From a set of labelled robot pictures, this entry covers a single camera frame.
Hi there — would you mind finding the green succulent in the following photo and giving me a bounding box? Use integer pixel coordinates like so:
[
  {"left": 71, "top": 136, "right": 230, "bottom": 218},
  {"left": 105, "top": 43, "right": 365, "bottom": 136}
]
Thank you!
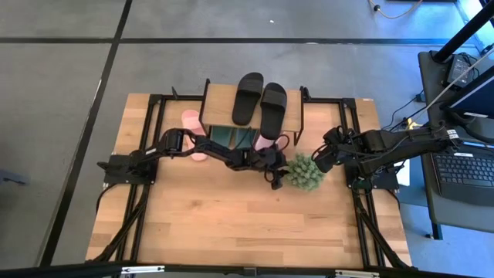
[{"left": 285, "top": 153, "right": 327, "bottom": 192}]

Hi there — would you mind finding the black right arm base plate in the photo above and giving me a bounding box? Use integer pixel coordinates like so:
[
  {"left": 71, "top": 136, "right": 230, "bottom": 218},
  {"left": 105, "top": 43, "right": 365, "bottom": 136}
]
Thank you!
[{"left": 344, "top": 164, "right": 401, "bottom": 191}]

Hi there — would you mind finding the silver beam bracket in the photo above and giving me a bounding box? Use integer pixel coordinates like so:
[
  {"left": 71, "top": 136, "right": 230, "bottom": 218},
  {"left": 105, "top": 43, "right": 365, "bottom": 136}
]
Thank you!
[
  {"left": 121, "top": 265, "right": 166, "bottom": 275},
  {"left": 334, "top": 270, "right": 381, "bottom": 278}
]

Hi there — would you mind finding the black computer monitor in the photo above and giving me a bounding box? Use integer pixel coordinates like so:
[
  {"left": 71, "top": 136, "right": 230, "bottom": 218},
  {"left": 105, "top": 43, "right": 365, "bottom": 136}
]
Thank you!
[{"left": 439, "top": 65, "right": 494, "bottom": 120}]

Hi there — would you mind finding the yellow floor cable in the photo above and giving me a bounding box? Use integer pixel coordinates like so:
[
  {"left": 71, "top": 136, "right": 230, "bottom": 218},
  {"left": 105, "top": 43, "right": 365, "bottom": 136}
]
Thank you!
[{"left": 368, "top": 0, "right": 424, "bottom": 20}]

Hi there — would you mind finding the black diagonal pole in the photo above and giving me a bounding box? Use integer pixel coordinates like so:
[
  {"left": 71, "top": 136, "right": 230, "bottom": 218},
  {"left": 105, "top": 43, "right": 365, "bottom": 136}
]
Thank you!
[{"left": 434, "top": 0, "right": 494, "bottom": 63}]

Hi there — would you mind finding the black computer keyboard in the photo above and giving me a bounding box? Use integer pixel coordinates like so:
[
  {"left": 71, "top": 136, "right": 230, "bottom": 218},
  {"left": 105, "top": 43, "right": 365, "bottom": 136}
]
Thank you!
[{"left": 431, "top": 152, "right": 494, "bottom": 208}]

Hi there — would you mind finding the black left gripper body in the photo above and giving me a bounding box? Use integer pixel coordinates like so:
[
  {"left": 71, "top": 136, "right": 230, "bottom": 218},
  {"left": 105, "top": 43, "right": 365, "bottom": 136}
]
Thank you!
[{"left": 249, "top": 148, "right": 289, "bottom": 173}]

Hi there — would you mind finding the grey metal foot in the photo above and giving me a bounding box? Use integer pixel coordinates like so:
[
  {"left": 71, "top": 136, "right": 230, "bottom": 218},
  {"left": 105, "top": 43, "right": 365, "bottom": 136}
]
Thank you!
[{"left": 0, "top": 169, "right": 30, "bottom": 185}]

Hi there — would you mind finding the black power adapter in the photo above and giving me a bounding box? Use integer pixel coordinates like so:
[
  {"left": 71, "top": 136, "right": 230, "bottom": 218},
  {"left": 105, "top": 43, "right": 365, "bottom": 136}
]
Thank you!
[{"left": 446, "top": 53, "right": 474, "bottom": 86}]

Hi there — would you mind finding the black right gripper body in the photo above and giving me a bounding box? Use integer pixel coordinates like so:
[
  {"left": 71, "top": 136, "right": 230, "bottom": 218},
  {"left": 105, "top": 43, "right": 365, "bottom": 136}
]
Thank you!
[{"left": 311, "top": 126, "right": 352, "bottom": 174}]

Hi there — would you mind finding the wooden shelf with black frame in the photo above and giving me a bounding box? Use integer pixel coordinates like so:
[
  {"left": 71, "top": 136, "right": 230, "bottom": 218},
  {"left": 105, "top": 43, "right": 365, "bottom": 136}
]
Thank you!
[{"left": 198, "top": 78, "right": 311, "bottom": 146}]

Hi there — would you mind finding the black crossbeam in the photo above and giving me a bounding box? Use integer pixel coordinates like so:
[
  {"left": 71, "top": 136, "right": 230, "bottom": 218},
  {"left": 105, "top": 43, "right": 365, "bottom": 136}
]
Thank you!
[{"left": 0, "top": 261, "right": 494, "bottom": 278}]

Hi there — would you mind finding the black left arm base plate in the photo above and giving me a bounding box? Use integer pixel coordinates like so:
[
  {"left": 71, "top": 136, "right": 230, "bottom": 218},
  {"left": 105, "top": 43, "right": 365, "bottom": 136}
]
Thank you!
[{"left": 103, "top": 154, "right": 157, "bottom": 185}]

